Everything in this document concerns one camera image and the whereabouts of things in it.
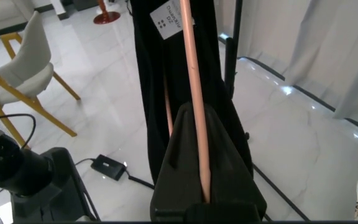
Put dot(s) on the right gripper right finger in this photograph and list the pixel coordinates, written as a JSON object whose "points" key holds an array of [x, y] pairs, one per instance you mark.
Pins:
{"points": [[232, 180]]}

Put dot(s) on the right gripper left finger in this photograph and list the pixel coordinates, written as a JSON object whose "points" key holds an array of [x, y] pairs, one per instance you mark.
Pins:
{"points": [[179, 174]]}

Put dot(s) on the black garment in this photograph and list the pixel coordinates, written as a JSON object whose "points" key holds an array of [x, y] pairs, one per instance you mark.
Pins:
{"points": [[148, 93]]}

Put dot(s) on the pink clothes hanger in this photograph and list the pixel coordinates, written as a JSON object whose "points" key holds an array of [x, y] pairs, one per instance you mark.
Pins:
{"points": [[194, 77]]}

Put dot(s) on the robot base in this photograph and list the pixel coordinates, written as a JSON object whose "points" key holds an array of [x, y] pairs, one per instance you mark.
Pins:
{"points": [[64, 193]]}

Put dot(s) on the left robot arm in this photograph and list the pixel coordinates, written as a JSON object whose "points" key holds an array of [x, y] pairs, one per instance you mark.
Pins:
{"points": [[17, 168]]}

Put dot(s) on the black clothes rack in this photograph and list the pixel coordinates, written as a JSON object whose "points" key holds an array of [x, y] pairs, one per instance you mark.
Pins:
{"points": [[230, 62]]}

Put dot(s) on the black power adapter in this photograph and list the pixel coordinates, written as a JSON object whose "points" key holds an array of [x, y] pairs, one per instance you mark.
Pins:
{"points": [[107, 166]]}

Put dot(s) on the white curtain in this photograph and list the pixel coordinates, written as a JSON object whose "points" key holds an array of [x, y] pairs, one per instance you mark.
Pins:
{"points": [[322, 46]]}

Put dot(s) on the red round stand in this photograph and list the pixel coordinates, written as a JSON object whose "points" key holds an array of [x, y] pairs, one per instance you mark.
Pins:
{"points": [[106, 18]]}

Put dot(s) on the white chair yellow legs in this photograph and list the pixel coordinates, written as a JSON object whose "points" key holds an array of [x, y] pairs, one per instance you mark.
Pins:
{"points": [[33, 53]]}

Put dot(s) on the pale sofa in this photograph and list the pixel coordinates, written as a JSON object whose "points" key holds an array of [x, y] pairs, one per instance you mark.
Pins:
{"points": [[2, 15]]}

